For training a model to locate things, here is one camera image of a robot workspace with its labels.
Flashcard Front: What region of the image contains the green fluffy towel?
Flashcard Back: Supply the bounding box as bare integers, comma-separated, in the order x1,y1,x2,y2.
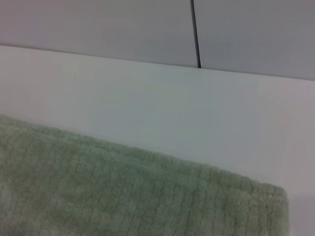
0,114,289,236

